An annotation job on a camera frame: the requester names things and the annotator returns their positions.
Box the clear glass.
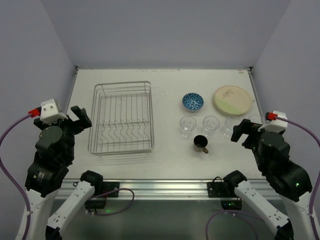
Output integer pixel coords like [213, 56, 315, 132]
[179, 116, 197, 137]
[248, 114, 265, 125]
[221, 116, 242, 137]
[202, 115, 220, 137]

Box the green plate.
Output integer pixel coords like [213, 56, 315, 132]
[212, 85, 253, 117]

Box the brown ceramic mug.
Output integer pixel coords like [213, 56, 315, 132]
[193, 135, 209, 154]

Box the blue patterned bowl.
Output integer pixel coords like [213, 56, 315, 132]
[182, 92, 204, 112]

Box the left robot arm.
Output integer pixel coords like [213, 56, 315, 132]
[16, 105, 103, 240]

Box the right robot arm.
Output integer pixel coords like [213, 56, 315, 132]
[223, 119, 320, 240]

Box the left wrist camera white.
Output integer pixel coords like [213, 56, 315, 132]
[40, 99, 68, 125]

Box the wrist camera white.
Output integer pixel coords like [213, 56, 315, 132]
[258, 110, 288, 133]
[40, 99, 68, 125]

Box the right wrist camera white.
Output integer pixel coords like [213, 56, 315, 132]
[258, 110, 288, 133]

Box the metal wire dish rack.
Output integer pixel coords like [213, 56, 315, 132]
[88, 81, 155, 155]

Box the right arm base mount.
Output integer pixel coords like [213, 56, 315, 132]
[206, 176, 243, 211]

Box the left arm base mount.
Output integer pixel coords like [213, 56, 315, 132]
[84, 181, 120, 213]

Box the aluminium front rail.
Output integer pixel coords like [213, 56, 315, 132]
[54, 178, 283, 201]

